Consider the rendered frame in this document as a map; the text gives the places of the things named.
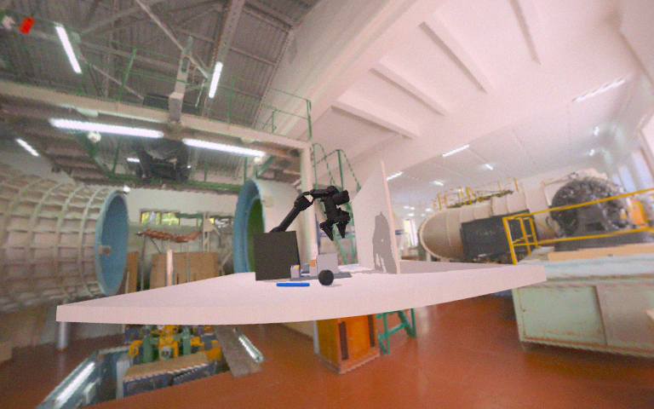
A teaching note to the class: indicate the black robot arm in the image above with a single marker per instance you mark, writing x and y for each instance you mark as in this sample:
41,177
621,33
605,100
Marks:
330,196

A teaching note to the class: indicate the dark grey ball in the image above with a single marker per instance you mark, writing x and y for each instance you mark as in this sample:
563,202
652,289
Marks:
326,277

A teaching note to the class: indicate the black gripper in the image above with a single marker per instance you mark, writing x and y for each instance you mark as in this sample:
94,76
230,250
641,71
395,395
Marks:
332,218

